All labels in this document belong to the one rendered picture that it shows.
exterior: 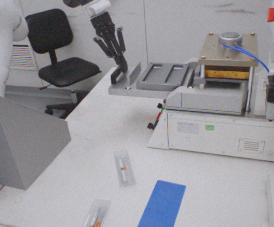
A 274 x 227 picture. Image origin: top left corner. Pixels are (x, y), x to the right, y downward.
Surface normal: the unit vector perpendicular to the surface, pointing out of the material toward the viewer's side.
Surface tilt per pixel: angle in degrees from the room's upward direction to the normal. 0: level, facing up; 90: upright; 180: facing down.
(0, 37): 84
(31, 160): 90
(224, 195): 0
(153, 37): 90
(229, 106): 90
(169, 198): 0
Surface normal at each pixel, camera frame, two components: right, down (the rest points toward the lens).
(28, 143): 0.94, 0.11
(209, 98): -0.29, 0.51
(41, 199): -0.08, -0.85
